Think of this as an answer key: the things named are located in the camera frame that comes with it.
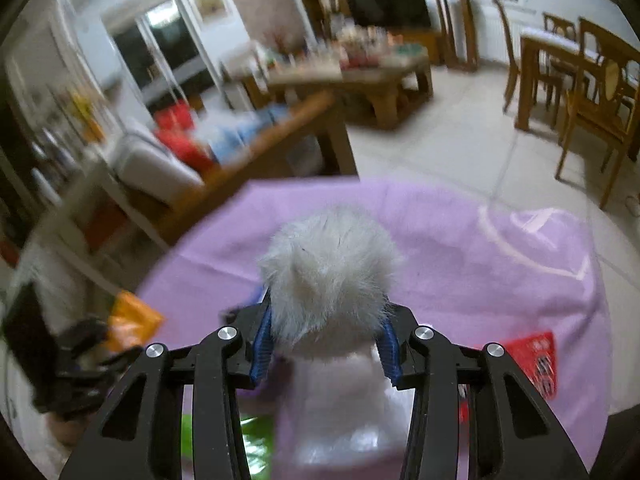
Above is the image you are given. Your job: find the white sofa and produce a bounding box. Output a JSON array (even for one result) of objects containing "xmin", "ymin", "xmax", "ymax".
[{"xmin": 111, "ymin": 127, "xmax": 207, "ymax": 206}]

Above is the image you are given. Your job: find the wooden chair with oval panel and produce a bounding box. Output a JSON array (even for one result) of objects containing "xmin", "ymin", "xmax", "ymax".
[{"xmin": 554, "ymin": 17, "xmax": 640, "ymax": 209}]

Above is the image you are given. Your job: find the purple cloth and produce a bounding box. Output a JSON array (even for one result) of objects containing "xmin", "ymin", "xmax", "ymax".
[{"xmin": 135, "ymin": 177, "xmax": 609, "ymax": 480}]

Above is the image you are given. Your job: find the cluttered white shelf unit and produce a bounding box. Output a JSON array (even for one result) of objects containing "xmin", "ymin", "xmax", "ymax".
[{"xmin": 0, "ymin": 80, "xmax": 168, "ymax": 291}]

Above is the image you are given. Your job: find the green plastic wrapper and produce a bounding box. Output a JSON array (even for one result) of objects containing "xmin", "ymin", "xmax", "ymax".
[{"xmin": 180, "ymin": 411, "xmax": 277, "ymax": 480}]

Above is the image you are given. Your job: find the white radiator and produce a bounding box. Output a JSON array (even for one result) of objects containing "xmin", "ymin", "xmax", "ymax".
[{"xmin": 474, "ymin": 2, "xmax": 540, "ymax": 62}]

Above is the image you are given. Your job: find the orange snack packet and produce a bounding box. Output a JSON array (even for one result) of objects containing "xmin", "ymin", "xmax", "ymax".
[{"xmin": 106, "ymin": 290, "xmax": 166, "ymax": 354}]

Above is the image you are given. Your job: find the small framed wall picture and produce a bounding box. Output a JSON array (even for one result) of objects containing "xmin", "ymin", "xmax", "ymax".
[{"xmin": 186, "ymin": 0, "xmax": 234, "ymax": 24}]

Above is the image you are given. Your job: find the blue and white cloth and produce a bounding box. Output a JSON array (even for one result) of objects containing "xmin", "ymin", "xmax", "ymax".
[{"xmin": 209, "ymin": 104, "xmax": 292, "ymax": 166}]

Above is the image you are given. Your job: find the wooden coffee table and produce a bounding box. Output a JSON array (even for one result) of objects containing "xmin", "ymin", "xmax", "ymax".
[{"xmin": 242, "ymin": 51, "xmax": 434, "ymax": 129}]

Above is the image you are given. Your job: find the red bag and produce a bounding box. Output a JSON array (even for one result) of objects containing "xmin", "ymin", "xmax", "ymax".
[{"xmin": 151, "ymin": 104, "xmax": 217, "ymax": 172}]

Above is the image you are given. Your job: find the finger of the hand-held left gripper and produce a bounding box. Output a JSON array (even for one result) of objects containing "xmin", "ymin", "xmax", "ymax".
[{"xmin": 56, "ymin": 317, "xmax": 144, "ymax": 386}]

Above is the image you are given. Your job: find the wooden dining chair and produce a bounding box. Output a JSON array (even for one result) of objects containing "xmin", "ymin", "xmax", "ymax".
[
  {"xmin": 494, "ymin": 0, "xmax": 551, "ymax": 113},
  {"xmin": 542, "ymin": 12, "xmax": 582, "ymax": 86}
]

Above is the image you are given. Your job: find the wooden side table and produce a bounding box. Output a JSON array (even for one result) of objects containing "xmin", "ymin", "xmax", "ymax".
[{"xmin": 159, "ymin": 91, "xmax": 359, "ymax": 247}]

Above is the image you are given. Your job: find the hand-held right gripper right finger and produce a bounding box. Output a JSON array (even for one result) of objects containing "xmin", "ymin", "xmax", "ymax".
[{"xmin": 375, "ymin": 302, "xmax": 591, "ymax": 480}]

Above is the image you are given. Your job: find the white fluffy pompom toy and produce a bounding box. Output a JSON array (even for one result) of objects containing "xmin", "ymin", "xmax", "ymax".
[{"xmin": 255, "ymin": 204, "xmax": 417, "ymax": 480}]

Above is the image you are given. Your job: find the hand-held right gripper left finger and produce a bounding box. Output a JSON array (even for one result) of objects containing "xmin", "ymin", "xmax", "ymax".
[{"xmin": 60, "ymin": 296, "xmax": 276, "ymax": 480}]

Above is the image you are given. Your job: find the wooden dining table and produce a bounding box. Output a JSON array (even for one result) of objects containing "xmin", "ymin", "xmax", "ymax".
[{"xmin": 514, "ymin": 27, "xmax": 640, "ymax": 132}]

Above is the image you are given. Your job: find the red snack packet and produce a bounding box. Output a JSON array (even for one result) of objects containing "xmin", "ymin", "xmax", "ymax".
[{"xmin": 457, "ymin": 331, "xmax": 559, "ymax": 423}]

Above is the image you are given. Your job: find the tall wooden plant stand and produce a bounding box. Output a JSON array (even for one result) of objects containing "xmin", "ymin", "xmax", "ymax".
[{"xmin": 433, "ymin": 0, "xmax": 481, "ymax": 72}]

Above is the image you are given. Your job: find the clutter of small table items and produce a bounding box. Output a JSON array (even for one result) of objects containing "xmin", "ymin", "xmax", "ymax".
[{"xmin": 270, "ymin": 24, "xmax": 430, "ymax": 70}]

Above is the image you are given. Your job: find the glass sliding door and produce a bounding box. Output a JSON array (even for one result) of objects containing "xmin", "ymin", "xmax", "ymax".
[{"xmin": 101, "ymin": 0, "xmax": 222, "ymax": 112}]

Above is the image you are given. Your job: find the black television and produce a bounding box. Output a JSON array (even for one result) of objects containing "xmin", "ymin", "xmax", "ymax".
[{"xmin": 347, "ymin": 0, "xmax": 434, "ymax": 31}]

